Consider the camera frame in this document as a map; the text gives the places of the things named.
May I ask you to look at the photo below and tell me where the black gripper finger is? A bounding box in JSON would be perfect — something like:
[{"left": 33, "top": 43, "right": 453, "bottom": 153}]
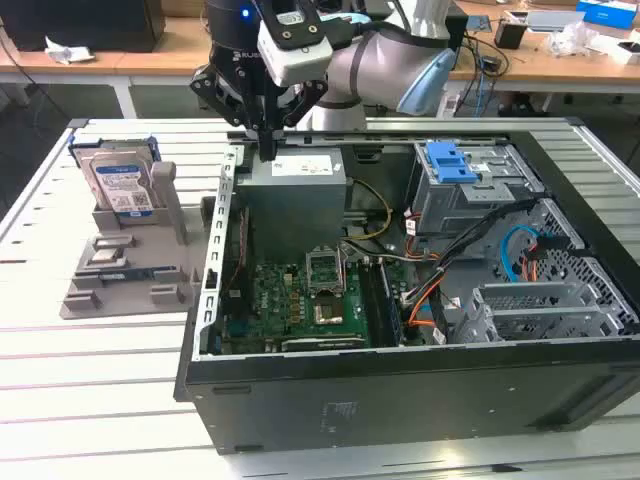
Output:
[
  {"left": 268, "top": 79, "right": 329, "bottom": 162},
  {"left": 189, "top": 64, "right": 270, "bottom": 162}
]

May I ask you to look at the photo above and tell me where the hard disk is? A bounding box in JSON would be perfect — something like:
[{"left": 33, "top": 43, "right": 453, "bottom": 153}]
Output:
[{"left": 67, "top": 137, "right": 161, "bottom": 221}]

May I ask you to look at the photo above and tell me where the black disk power connector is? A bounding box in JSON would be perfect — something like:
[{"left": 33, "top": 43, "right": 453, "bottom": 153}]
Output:
[{"left": 532, "top": 234, "right": 586, "bottom": 260}]

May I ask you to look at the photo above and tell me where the metal disk bay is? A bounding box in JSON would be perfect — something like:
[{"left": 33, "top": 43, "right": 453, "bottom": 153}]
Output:
[{"left": 457, "top": 279, "right": 626, "bottom": 344}]

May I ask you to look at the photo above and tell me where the wooden desk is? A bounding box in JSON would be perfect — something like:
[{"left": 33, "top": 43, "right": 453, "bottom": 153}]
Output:
[{"left": 0, "top": 14, "right": 640, "bottom": 96}]

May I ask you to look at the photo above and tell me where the grey power supply unit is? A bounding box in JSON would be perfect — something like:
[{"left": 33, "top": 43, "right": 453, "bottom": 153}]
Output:
[{"left": 234, "top": 147, "right": 349, "bottom": 251}]

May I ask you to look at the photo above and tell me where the large black box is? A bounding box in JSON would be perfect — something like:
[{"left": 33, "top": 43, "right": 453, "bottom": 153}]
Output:
[{"left": 0, "top": 0, "right": 166, "bottom": 54}]

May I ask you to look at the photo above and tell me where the crumpled white paper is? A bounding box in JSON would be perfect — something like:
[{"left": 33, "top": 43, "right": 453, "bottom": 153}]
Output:
[{"left": 43, "top": 34, "right": 96, "bottom": 66}]

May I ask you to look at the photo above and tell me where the blue plastic drive latch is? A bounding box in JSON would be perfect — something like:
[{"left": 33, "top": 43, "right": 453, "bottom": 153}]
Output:
[{"left": 424, "top": 142, "right": 476, "bottom": 185}]

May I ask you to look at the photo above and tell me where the black computer tower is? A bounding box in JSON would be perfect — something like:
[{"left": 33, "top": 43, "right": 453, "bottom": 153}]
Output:
[{"left": 443, "top": 12, "right": 470, "bottom": 52}]

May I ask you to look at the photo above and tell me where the grey parts rack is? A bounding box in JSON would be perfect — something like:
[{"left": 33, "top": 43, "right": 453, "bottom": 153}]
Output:
[{"left": 58, "top": 160, "right": 211, "bottom": 320}]

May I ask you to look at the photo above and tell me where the metal socket cover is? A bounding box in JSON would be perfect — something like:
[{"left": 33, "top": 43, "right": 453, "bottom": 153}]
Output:
[{"left": 304, "top": 247, "right": 349, "bottom": 297}]

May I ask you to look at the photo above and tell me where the silver drive cage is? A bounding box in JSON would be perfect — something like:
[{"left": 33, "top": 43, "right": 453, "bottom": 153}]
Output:
[{"left": 407, "top": 142, "right": 544, "bottom": 239}]

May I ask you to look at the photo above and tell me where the silver CPU chip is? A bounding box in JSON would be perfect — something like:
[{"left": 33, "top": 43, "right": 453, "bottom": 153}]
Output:
[{"left": 87, "top": 248, "right": 126, "bottom": 269}]

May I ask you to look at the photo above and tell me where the green motherboard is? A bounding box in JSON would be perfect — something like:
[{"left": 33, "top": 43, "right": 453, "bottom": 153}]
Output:
[{"left": 219, "top": 244, "right": 426, "bottom": 354}]

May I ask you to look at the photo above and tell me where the blue RAM stick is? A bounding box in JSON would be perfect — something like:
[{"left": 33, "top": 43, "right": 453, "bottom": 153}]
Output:
[{"left": 99, "top": 269, "right": 156, "bottom": 282}]

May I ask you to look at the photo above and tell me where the black square cup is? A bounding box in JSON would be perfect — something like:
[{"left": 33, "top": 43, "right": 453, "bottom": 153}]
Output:
[{"left": 494, "top": 12, "right": 529, "bottom": 50}]

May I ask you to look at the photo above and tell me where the CPU socket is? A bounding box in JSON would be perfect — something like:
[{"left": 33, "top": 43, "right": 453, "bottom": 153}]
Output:
[{"left": 312, "top": 297, "right": 346, "bottom": 326}]

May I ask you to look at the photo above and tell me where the black RAM slot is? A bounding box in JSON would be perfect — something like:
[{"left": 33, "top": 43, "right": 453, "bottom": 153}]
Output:
[{"left": 359, "top": 259, "right": 385, "bottom": 347}]

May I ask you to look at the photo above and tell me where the installed RAM stick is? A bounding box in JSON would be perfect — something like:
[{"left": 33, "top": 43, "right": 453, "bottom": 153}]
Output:
[{"left": 378, "top": 259, "right": 404, "bottom": 346}]

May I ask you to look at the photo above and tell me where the black expansion slot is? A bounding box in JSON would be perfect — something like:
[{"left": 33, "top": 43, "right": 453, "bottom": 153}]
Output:
[{"left": 279, "top": 335, "right": 369, "bottom": 351}]

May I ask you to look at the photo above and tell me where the grey flat tray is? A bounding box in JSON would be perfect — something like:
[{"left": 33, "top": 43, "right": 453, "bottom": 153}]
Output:
[{"left": 527, "top": 9, "right": 586, "bottom": 34}]

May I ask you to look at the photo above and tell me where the clear plastic bag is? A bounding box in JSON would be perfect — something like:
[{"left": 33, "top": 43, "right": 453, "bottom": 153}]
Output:
[{"left": 544, "top": 22, "right": 601, "bottom": 56}]

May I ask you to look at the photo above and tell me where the blue cardboard box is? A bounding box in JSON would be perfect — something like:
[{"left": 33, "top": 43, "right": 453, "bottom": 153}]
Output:
[{"left": 574, "top": 0, "right": 634, "bottom": 30}]

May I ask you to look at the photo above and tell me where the white open box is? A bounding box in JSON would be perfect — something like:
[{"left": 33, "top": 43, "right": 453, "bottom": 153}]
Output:
[{"left": 587, "top": 37, "right": 640, "bottom": 66}]

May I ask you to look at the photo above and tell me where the black open PC case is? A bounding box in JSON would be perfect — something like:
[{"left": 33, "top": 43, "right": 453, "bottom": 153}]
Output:
[{"left": 172, "top": 117, "right": 640, "bottom": 456}]

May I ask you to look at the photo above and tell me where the yellow wire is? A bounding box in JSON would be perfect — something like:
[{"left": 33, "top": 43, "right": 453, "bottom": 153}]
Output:
[{"left": 344, "top": 179, "right": 394, "bottom": 241}]

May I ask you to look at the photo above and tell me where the blue hanging cable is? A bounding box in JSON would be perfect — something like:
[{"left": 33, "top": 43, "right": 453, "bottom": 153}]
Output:
[{"left": 477, "top": 54, "right": 489, "bottom": 117}]

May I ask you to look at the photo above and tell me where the grey wire bundle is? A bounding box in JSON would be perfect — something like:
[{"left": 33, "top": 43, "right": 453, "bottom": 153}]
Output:
[{"left": 344, "top": 242, "right": 441, "bottom": 265}]

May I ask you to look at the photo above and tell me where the black wire bundle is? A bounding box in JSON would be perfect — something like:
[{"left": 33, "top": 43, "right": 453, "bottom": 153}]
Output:
[{"left": 399, "top": 197, "right": 539, "bottom": 306}]

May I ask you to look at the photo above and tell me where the blue SATA wire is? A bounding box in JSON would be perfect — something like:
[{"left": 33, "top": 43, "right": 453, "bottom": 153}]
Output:
[{"left": 501, "top": 224, "right": 544, "bottom": 284}]

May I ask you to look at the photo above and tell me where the orange SATA wire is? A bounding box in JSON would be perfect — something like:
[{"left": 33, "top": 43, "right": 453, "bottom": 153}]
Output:
[{"left": 407, "top": 294, "right": 446, "bottom": 330}]

